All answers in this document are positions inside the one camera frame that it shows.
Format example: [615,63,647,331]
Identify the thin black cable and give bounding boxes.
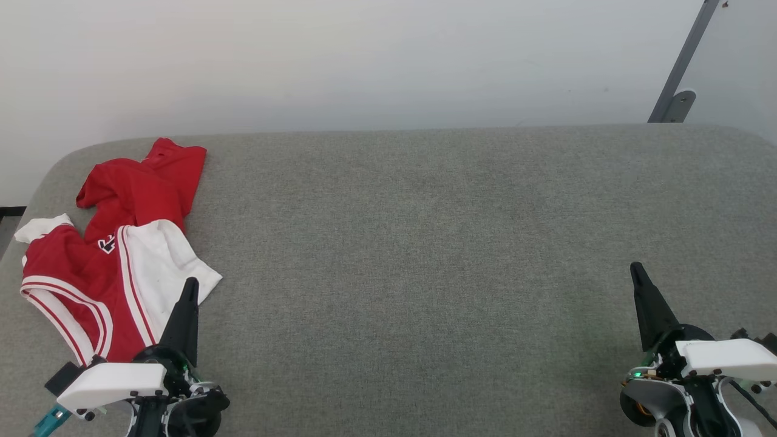
[730,381,777,425]

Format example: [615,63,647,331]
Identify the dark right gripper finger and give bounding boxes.
[629,262,680,353]

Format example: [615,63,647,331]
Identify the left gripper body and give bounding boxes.
[132,344,202,398]

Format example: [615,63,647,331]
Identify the teal cable connector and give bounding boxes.
[30,404,73,437]

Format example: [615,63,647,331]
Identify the grey metal bar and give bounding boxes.
[648,0,721,124]

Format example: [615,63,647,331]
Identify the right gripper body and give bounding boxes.
[640,325,717,383]

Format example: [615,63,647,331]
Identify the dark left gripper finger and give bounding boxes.
[158,277,200,366]

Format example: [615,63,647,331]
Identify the red towel with white stripe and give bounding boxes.
[0,124,777,437]

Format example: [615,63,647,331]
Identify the red and white jersey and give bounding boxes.
[13,138,223,367]

